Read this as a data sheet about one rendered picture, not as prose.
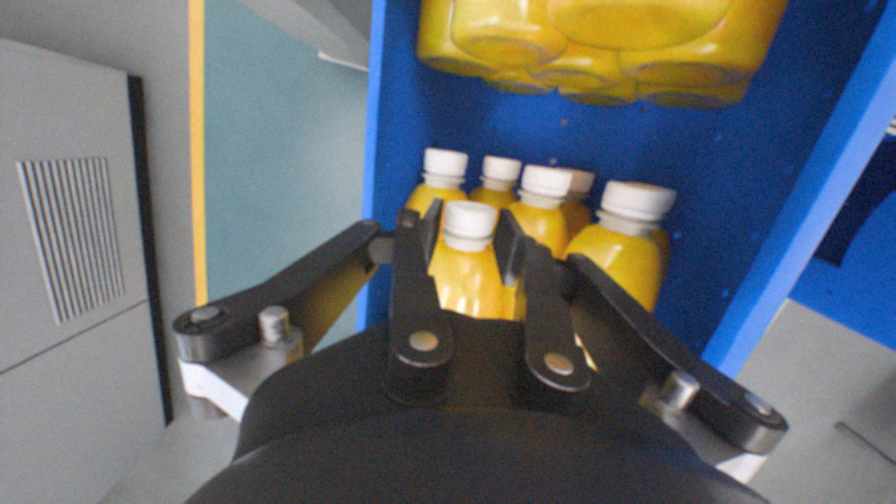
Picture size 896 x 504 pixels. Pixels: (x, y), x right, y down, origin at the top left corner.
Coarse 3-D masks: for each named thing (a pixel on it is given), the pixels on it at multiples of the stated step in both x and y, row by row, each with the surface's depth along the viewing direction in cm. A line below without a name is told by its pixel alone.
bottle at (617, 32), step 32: (576, 0) 12; (608, 0) 11; (640, 0) 11; (672, 0) 10; (704, 0) 10; (576, 32) 15; (608, 32) 15; (640, 32) 14; (672, 32) 13; (704, 32) 12
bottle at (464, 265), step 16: (448, 240) 22; (464, 240) 21; (480, 240) 21; (448, 256) 21; (464, 256) 21; (480, 256) 22; (432, 272) 22; (448, 272) 21; (464, 272) 21; (480, 272) 21; (496, 272) 22; (448, 288) 21; (464, 288) 21; (480, 288) 21; (496, 288) 22; (448, 304) 21; (464, 304) 21; (480, 304) 21; (496, 304) 22
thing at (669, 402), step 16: (656, 384) 8; (672, 384) 7; (688, 384) 7; (640, 400) 7; (656, 400) 7; (672, 400) 7; (688, 400) 7; (672, 416) 7; (688, 416) 7; (688, 432) 6; (704, 432) 6; (704, 448) 6; (720, 448) 6; (736, 448) 6; (720, 464) 6; (736, 464) 6; (752, 464) 6
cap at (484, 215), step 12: (456, 204) 22; (468, 204) 23; (480, 204) 23; (444, 216) 22; (456, 216) 21; (468, 216) 20; (480, 216) 20; (492, 216) 21; (456, 228) 21; (468, 228) 21; (480, 228) 21; (492, 228) 22
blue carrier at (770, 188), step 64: (384, 0) 18; (832, 0) 17; (384, 64) 20; (768, 64) 20; (832, 64) 16; (384, 128) 23; (448, 128) 31; (512, 128) 34; (576, 128) 33; (640, 128) 29; (704, 128) 25; (768, 128) 20; (832, 128) 10; (384, 192) 26; (704, 192) 24; (768, 192) 19; (832, 192) 10; (704, 256) 23; (768, 256) 11; (704, 320) 22; (768, 320) 13
